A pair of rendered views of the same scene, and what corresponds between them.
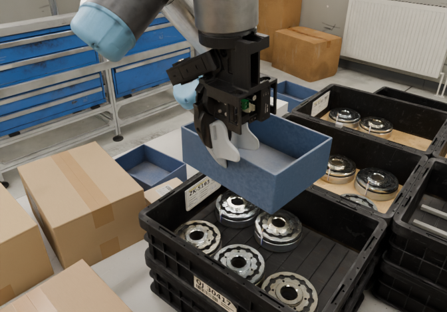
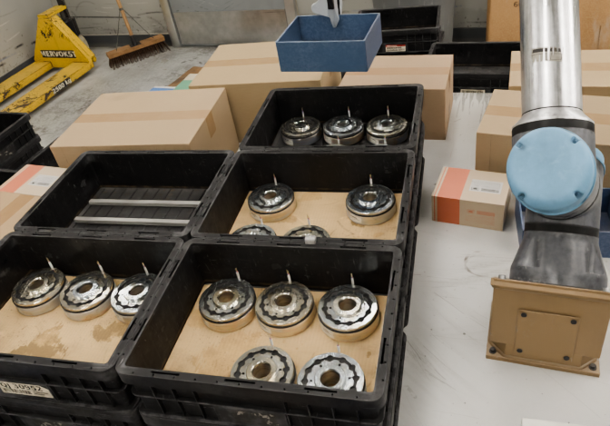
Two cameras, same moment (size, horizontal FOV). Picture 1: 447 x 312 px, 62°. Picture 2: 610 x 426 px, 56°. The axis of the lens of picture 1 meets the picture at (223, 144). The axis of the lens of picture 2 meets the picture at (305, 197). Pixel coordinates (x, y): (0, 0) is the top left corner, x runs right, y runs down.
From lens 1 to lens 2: 1.75 m
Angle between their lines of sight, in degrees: 110
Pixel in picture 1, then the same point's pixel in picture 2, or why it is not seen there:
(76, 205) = (506, 103)
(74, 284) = (429, 82)
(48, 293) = (437, 74)
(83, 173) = not seen: hidden behind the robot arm
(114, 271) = (466, 157)
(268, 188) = (302, 26)
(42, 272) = not seen: hidden behind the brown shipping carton
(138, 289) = (433, 158)
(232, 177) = (330, 32)
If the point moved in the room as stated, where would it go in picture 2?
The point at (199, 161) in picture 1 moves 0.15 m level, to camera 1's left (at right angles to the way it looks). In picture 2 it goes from (362, 34) to (416, 15)
